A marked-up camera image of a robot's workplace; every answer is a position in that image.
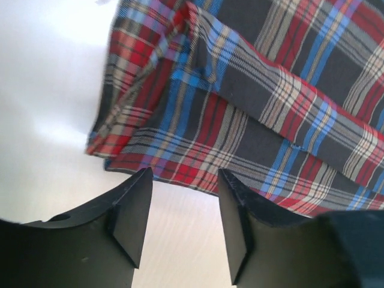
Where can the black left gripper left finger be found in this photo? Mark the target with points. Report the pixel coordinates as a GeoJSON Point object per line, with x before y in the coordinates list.
{"type": "Point", "coordinates": [97, 244]}

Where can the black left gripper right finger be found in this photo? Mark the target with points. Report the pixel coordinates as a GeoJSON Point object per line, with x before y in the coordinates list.
{"type": "Point", "coordinates": [269, 246]}

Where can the red blue plaid flannel shirt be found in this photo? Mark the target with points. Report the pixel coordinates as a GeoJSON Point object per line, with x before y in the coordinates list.
{"type": "Point", "coordinates": [288, 95]}

